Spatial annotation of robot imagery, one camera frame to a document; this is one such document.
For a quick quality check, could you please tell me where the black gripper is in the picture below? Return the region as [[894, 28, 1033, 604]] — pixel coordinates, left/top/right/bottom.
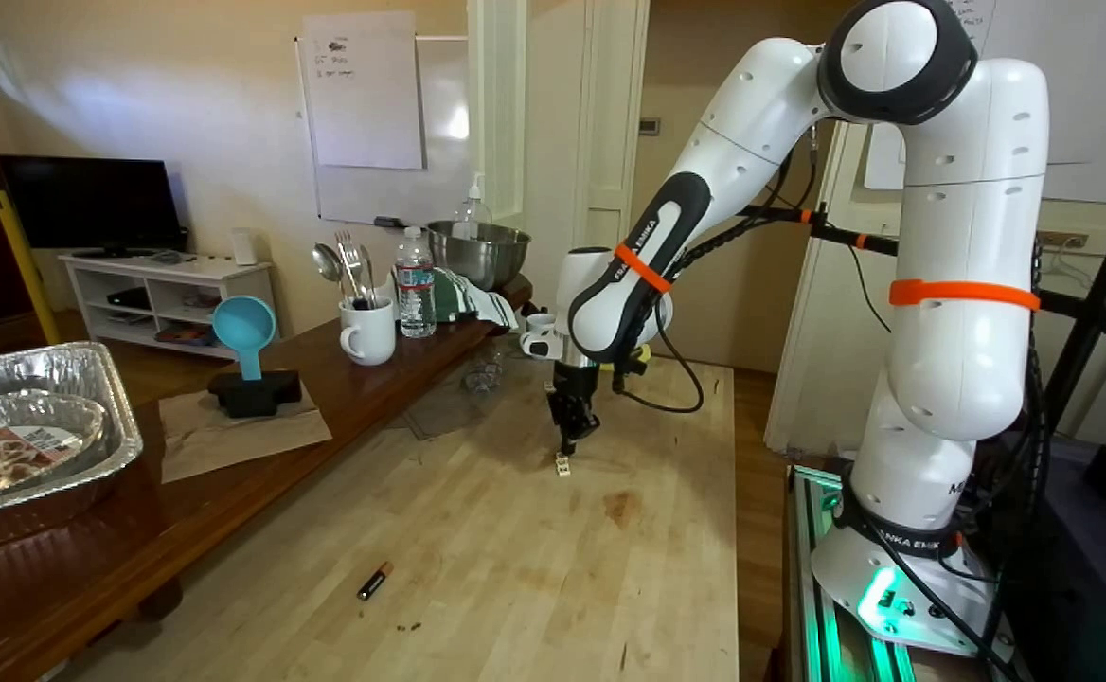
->
[[548, 361, 601, 459]]

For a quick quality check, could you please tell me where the crushed clear plastic bottle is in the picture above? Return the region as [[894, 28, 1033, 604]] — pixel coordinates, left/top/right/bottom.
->
[[455, 341, 517, 399]]

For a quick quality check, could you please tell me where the green striped white towel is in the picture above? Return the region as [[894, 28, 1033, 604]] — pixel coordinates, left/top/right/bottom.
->
[[433, 262, 524, 337]]

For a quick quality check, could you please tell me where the large steel mixing bowl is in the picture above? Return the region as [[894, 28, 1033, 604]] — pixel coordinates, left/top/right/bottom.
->
[[426, 219, 536, 291]]

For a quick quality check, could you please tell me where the clear plastic water bottle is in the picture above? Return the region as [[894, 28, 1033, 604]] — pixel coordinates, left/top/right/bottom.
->
[[389, 222, 441, 341]]

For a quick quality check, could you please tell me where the large white mug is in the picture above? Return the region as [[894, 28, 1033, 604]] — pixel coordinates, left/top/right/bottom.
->
[[339, 291, 403, 370]]

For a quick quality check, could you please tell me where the clear pump soap bottle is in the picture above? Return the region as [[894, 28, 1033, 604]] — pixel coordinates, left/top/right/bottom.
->
[[450, 171, 490, 246]]

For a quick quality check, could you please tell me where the white tall cabinet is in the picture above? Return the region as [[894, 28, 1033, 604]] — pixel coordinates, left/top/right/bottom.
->
[[762, 118, 908, 461]]

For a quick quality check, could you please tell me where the black marker pen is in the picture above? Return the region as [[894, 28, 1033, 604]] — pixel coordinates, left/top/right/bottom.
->
[[354, 557, 399, 608]]

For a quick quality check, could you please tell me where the metal spoon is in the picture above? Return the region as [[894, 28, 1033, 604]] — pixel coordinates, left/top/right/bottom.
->
[[344, 240, 375, 306]]

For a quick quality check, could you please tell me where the metal ladle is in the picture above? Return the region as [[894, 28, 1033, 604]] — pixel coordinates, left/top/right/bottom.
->
[[312, 240, 358, 291]]

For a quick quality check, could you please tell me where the white whiteboard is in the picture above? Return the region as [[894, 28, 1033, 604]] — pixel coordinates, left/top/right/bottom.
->
[[293, 32, 476, 230]]

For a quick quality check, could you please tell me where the black block stand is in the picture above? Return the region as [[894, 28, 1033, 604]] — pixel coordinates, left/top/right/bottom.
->
[[203, 363, 306, 419]]

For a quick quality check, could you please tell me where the brown paper sheet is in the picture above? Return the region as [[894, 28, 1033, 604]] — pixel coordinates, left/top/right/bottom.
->
[[157, 378, 339, 488]]

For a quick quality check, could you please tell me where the blue bulb object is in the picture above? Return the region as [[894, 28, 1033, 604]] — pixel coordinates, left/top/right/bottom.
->
[[209, 291, 283, 385]]

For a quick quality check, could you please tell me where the white shelf unit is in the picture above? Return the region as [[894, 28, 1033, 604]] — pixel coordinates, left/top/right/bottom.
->
[[56, 246, 283, 363]]

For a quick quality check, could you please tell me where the handwritten white paper sheet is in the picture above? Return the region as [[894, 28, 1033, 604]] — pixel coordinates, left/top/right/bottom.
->
[[860, 118, 908, 196], [1041, 0, 1106, 208]]

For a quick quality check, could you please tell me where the aluminium foil tray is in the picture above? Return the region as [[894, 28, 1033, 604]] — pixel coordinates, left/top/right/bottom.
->
[[0, 337, 150, 532]]

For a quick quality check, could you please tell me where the dark wooden table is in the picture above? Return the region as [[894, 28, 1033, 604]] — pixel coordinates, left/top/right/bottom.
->
[[0, 269, 541, 682]]

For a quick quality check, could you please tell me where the black controller cabinet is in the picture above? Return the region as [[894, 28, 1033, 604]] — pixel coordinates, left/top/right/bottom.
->
[[982, 433, 1106, 682]]

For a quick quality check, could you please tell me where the black flat screen monitor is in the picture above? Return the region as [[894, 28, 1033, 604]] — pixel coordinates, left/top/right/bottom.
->
[[0, 153, 193, 256]]

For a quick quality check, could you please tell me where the black tripod pole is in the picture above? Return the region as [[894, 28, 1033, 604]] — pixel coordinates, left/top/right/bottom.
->
[[1033, 130, 1106, 440]]

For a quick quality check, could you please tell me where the crumpled clear plastic wrapper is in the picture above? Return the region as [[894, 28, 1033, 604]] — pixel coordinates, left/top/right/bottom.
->
[[0, 385, 113, 512]]

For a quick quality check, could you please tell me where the yellow measuring stick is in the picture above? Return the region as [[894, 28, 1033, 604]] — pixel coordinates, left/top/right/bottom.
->
[[0, 187, 66, 347]]

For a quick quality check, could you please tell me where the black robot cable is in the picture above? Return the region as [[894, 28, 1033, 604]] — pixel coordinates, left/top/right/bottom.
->
[[601, 187, 908, 419]]

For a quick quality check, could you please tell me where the orange cable strap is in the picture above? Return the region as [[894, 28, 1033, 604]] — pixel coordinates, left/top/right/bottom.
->
[[609, 240, 678, 301], [887, 277, 1046, 315]]

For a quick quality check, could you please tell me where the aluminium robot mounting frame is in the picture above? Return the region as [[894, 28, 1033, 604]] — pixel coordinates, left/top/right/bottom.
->
[[782, 459, 1023, 682]]

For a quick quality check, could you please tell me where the black camera boom rod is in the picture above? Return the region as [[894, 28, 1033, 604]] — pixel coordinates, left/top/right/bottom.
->
[[702, 201, 1106, 328]]

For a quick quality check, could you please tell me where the white door frame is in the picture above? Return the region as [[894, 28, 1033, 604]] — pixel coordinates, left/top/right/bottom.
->
[[464, 0, 655, 352]]

